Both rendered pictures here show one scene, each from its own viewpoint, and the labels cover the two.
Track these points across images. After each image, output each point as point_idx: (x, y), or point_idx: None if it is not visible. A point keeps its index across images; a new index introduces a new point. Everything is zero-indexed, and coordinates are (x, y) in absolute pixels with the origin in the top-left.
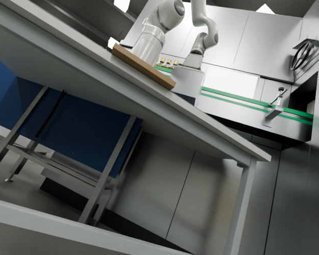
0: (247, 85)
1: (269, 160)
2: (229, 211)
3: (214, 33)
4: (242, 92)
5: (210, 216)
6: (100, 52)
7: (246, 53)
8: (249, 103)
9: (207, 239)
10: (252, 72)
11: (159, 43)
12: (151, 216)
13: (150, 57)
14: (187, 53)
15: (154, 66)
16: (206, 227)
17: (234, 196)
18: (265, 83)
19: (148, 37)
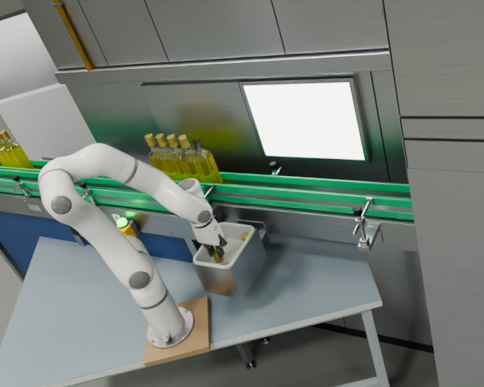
0: (337, 110)
1: (379, 305)
2: (402, 297)
3: (195, 218)
4: (335, 129)
5: (382, 304)
6: (141, 365)
7: (296, 8)
8: (338, 203)
9: (389, 323)
10: (334, 71)
11: (160, 305)
12: None
13: (168, 322)
14: (182, 66)
15: None
16: (383, 314)
17: (402, 282)
18: (376, 84)
19: (147, 312)
